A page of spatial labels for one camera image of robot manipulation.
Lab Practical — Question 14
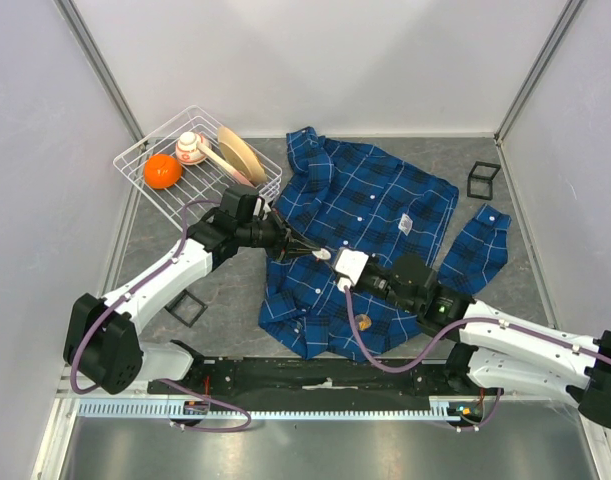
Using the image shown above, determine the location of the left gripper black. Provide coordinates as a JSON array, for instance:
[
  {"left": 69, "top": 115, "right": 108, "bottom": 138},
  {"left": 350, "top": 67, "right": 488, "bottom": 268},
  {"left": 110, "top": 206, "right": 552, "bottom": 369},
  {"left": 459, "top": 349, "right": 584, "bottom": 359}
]
[{"left": 237, "top": 209, "right": 320, "bottom": 263}]

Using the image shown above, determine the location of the amber round brooch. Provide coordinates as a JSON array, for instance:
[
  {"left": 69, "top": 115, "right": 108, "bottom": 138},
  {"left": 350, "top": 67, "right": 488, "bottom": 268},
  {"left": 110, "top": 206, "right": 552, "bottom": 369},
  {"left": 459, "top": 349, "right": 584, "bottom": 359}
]
[
  {"left": 312, "top": 248, "right": 331, "bottom": 261},
  {"left": 354, "top": 314, "right": 372, "bottom": 332}
]

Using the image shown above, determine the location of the blue plaid shirt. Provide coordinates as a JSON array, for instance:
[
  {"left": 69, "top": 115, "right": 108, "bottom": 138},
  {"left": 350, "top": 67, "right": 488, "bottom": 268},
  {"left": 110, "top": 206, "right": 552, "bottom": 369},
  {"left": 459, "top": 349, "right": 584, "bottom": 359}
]
[{"left": 258, "top": 127, "right": 511, "bottom": 361}]

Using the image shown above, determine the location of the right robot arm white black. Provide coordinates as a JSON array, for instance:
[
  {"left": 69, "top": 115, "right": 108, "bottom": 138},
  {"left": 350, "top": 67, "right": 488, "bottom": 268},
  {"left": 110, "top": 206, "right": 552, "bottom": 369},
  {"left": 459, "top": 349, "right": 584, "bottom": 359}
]
[{"left": 335, "top": 250, "right": 611, "bottom": 429}]

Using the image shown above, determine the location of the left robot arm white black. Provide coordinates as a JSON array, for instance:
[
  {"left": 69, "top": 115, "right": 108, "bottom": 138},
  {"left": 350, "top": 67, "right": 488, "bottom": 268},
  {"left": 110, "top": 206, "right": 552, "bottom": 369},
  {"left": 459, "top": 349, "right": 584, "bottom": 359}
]
[{"left": 63, "top": 184, "right": 331, "bottom": 394}]

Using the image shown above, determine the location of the beige wooden plate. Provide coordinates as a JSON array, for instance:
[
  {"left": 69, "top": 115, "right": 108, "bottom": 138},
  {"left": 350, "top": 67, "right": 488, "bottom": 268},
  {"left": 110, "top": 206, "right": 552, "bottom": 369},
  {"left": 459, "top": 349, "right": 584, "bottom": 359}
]
[{"left": 217, "top": 126, "right": 267, "bottom": 186}]

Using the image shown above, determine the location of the right black display box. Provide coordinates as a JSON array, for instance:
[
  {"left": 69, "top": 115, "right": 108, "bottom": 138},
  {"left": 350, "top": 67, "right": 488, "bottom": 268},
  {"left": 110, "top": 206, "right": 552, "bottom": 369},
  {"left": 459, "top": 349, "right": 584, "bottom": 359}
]
[{"left": 466, "top": 161, "right": 501, "bottom": 201}]

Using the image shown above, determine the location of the black display box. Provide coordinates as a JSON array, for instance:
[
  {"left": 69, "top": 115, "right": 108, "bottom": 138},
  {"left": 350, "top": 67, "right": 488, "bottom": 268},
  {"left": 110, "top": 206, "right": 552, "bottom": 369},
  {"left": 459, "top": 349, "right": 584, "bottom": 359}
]
[
  {"left": 466, "top": 161, "right": 501, "bottom": 201},
  {"left": 164, "top": 289, "right": 208, "bottom": 328}
]

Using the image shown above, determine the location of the left black display box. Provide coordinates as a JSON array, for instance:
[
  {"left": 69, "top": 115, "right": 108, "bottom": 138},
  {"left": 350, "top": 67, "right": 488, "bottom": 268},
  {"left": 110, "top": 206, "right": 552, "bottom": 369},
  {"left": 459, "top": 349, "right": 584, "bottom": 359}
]
[{"left": 164, "top": 289, "right": 208, "bottom": 328}]

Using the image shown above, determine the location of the white red patterned cup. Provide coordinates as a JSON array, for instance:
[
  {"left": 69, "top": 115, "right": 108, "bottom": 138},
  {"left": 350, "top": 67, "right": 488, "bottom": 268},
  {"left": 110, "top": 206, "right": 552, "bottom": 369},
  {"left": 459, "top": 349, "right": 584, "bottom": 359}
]
[{"left": 175, "top": 131, "right": 210, "bottom": 165}]

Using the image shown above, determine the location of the orange bowl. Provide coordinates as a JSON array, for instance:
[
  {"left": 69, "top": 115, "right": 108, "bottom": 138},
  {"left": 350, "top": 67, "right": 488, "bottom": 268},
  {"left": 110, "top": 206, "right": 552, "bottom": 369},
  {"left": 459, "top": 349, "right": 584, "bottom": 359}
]
[{"left": 143, "top": 154, "right": 183, "bottom": 190}]

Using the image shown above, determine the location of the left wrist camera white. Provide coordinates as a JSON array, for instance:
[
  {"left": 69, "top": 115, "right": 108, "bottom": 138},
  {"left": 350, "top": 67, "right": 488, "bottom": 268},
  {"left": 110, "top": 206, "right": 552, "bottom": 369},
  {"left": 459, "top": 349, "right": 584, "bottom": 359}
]
[{"left": 254, "top": 196, "right": 272, "bottom": 219}]

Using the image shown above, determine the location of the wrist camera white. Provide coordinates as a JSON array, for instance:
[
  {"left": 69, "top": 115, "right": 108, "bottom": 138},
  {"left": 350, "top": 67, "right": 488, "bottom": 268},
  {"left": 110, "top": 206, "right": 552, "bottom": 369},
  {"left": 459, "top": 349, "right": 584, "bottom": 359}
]
[
  {"left": 332, "top": 247, "right": 379, "bottom": 292},
  {"left": 254, "top": 196, "right": 272, "bottom": 219}
]

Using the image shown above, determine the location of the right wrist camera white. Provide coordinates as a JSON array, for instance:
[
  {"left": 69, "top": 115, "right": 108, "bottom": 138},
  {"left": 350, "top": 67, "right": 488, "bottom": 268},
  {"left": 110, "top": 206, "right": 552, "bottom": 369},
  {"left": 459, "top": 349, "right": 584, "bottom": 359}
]
[{"left": 332, "top": 247, "right": 379, "bottom": 292}]

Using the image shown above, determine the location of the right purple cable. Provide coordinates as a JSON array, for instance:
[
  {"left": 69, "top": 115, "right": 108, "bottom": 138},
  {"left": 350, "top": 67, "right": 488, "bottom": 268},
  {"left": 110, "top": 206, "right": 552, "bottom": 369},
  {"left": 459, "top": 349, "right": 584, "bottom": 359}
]
[{"left": 344, "top": 287, "right": 611, "bottom": 433}]

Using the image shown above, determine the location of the purple cable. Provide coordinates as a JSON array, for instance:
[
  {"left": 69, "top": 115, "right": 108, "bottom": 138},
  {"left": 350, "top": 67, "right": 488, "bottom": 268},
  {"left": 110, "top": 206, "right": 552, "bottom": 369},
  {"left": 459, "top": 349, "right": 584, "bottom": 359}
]
[
  {"left": 68, "top": 198, "right": 253, "bottom": 433},
  {"left": 344, "top": 287, "right": 611, "bottom": 433}
]

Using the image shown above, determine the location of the wooden spoon pink handle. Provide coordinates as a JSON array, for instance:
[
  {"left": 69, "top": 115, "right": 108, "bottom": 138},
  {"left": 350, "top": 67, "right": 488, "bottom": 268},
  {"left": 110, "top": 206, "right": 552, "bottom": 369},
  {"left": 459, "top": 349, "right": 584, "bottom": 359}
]
[{"left": 197, "top": 142, "right": 254, "bottom": 187}]

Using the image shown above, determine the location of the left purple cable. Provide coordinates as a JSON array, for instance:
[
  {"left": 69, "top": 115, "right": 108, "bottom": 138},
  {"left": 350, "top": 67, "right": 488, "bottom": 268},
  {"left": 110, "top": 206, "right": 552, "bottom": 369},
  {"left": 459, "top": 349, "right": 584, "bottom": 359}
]
[{"left": 68, "top": 198, "right": 253, "bottom": 433}]

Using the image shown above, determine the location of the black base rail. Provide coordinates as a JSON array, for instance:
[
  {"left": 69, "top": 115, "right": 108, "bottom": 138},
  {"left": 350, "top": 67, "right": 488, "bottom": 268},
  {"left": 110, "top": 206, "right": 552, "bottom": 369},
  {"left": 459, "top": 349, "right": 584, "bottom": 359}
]
[{"left": 146, "top": 355, "right": 466, "bottom": 412}]

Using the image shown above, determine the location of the slotted cable duct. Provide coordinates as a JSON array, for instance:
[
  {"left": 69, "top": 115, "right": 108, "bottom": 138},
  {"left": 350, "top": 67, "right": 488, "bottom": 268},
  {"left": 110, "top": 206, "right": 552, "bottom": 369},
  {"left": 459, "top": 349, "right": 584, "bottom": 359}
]
[{"left": 76, "top": 398, "right": 473, "bottom": 421}]

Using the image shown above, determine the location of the white wire basket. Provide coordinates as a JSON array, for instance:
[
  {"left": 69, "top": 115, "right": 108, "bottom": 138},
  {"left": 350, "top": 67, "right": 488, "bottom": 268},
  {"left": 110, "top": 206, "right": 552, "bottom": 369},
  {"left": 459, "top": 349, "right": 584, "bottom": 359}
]
[{"left": 113, "top": 106, "right": 282, "bottom": 228}]

